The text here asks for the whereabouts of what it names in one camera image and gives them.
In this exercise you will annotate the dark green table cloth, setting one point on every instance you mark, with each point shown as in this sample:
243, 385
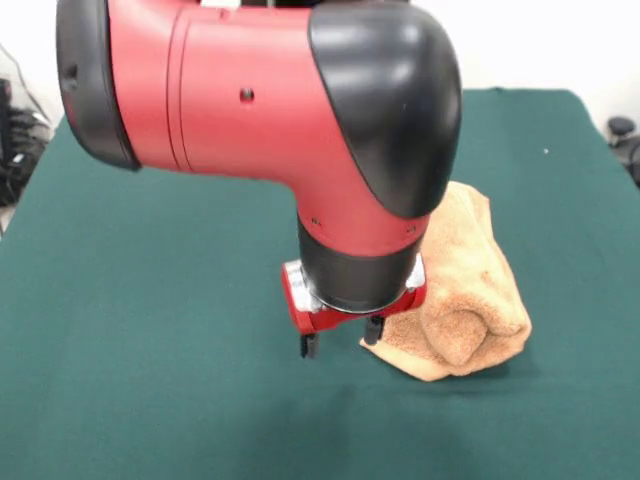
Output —
150, 350

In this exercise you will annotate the tan terry towel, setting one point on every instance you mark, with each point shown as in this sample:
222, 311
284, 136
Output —
470, 300

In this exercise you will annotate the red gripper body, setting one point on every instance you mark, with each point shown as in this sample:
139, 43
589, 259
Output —
300, 320

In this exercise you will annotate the black upright device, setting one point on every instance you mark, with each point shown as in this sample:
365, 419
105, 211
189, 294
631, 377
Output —
4, 115

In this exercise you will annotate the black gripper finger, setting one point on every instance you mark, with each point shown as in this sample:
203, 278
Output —
309, 345
374, 330

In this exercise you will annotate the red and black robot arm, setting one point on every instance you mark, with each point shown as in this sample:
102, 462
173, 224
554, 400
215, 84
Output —
250, 100

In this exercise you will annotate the black equipment pile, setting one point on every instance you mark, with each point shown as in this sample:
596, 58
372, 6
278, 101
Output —
22, 150

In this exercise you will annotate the dark wheeled stand base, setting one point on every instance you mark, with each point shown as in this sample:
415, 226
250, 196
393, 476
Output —
625, 135

